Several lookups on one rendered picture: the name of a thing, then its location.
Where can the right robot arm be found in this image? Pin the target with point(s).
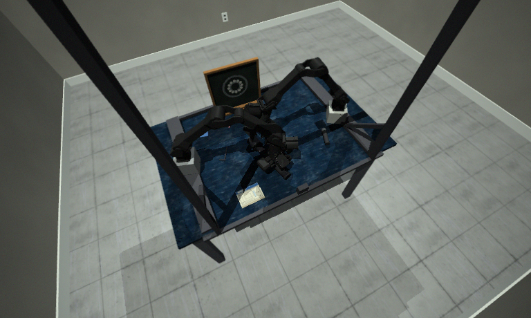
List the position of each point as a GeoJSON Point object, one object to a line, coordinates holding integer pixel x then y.
{"type": "Point", "coordinates": [273, 96]}

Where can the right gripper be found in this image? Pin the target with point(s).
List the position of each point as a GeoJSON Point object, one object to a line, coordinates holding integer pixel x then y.
{"type": "Point", "coordinates": [252, 132]}

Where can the black metal support frame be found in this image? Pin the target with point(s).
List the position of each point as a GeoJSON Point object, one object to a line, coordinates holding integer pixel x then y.
{"type": "Point", "coordinates": [64, 26]}

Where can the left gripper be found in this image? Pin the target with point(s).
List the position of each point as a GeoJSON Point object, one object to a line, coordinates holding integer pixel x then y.
{"type": "Point", "coordinates": [266, 163]}

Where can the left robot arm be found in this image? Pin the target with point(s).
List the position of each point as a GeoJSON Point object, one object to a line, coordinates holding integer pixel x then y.
{"type": "Point", "coordinates": [274, 135]}

